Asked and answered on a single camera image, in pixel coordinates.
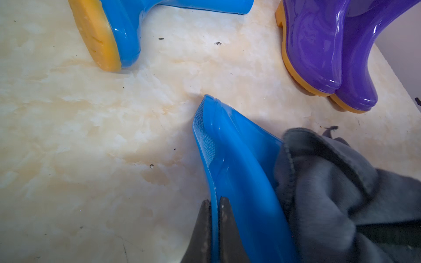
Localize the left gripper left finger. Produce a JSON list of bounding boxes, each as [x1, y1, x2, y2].
[[181, 200, 212, 263]]

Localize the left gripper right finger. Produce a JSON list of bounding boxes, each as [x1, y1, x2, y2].
[[218, 197, 251, 263]]

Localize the blue boot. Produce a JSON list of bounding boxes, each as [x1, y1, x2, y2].
[[69, 0, 253, 72], [193, 95, 299, 263]]

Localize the grey cloth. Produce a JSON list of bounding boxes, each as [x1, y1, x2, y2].
[[276, 128, 421, 263]]

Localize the purple boot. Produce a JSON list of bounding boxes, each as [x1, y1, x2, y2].
[[330, 0, 419, 114], [275, 0, 349, 97]]

